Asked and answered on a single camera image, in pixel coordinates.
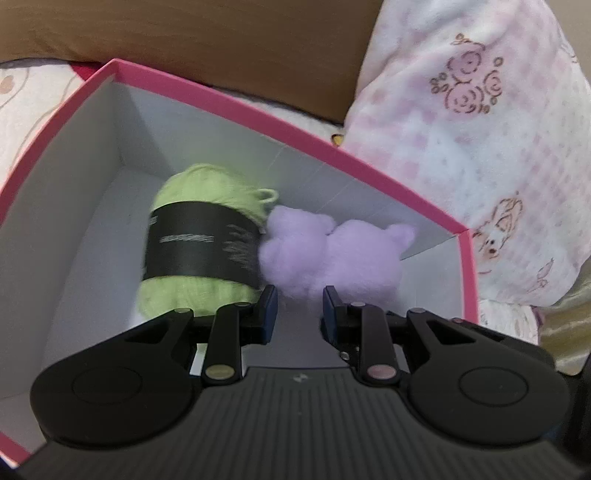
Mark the gold curtain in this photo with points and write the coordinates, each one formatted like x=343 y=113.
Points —
x=568 y=332

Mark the pink cardboard box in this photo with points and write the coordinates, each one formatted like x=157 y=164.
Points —
x=92 y=138

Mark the purple plush toy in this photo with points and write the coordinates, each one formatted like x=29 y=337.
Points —
x=323 y=258

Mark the green yarn ball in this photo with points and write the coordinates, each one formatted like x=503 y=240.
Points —
x=198 y=249

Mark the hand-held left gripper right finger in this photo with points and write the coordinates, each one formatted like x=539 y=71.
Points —
x=328 y=309

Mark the brown pillow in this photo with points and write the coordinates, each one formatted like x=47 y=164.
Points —
x=184 y=46

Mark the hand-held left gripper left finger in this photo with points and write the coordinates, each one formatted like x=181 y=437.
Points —
x=270 y=314

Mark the pink checked pillow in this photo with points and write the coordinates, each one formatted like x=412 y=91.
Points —
x=461 y=138

